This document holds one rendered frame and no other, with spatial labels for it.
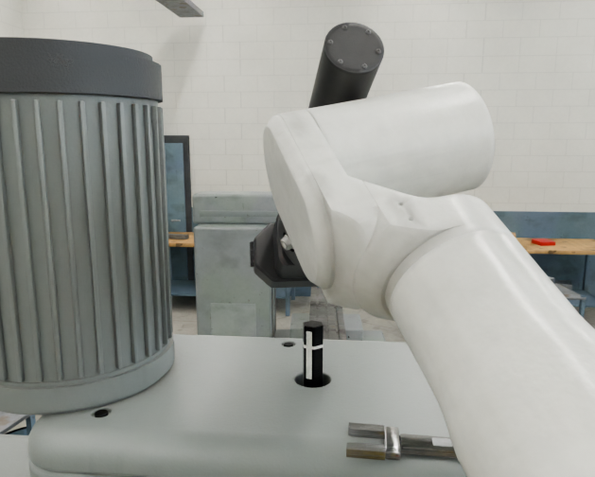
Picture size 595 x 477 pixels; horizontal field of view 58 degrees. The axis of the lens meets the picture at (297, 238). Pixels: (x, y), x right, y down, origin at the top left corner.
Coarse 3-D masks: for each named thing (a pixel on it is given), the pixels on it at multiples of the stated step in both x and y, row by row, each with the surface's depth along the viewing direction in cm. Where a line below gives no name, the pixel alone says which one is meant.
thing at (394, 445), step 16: (352, 432) 44; (368, 432) 44; (384, 432) 44; (352, 448) 41; (368, 448) 41; (384, 448) 41; (400, 448) 42; (416, 448) 42; (432, 448) 41; (448, 448) 41
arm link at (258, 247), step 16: (272, 224) 48; (256, 240) 47; (272, 240) 47; (288, 240) 39; (256, 256) 47; (272, 256) 47; (288, 256) 41; (256, 272) 48; (272, 272) 46; (288, 272) 45
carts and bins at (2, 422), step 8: (552, 280) 477; (560, 288) 470; (568, 296) 445; (576, 296) 445; (584, 296) 443; (584, 304) 444; (584, 312) 445; (0, 416) 254; (8, 416) 254; (16, 416) 254; (24, 416) 254; (32, 416) 261; (0, 424) 247; (8, 424) 247; (16, 424) 250; (32, 424) 261; (0, 432) 241; (16, 432) 280; (24, 432) 283
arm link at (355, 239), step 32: (288, 128) 28; (288, 160) 27; (320, 160) 26; (288, 192) 28; (320, 192) 24; (352, 192) 24; (384, 192) 24; (288, 224) 30; (320, 224) 24; (352, 224) 23; (384, 224) 23; (416, 224) 22; (448, 224) 22; (480, 224) 22; (320, 256) 25; (352, 256) 24; (384, 256) 23; (416, 256) 22; (352, 288) 25; (384, 288) 24
